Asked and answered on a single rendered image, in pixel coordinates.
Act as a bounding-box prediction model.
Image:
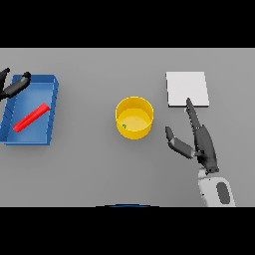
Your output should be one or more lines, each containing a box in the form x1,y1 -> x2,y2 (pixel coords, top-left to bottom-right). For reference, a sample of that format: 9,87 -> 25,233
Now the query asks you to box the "blue plastic tray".
0,74 -> 60,146

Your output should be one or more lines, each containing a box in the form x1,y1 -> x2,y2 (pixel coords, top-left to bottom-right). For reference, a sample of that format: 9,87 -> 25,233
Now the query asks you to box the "yellow bowl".
115,96 -> 155,140

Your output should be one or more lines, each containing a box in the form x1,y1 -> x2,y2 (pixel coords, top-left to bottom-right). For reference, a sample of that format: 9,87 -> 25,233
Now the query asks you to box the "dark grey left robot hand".
0,67 -> 32,101

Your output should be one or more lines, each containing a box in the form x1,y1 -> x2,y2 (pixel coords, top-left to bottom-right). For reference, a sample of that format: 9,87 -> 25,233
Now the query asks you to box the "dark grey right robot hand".
164,97 -> 220,175

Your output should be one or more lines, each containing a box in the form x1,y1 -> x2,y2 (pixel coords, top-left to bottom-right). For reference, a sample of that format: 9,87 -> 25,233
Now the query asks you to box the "pale square measuring scale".
165,71 -> 211,109

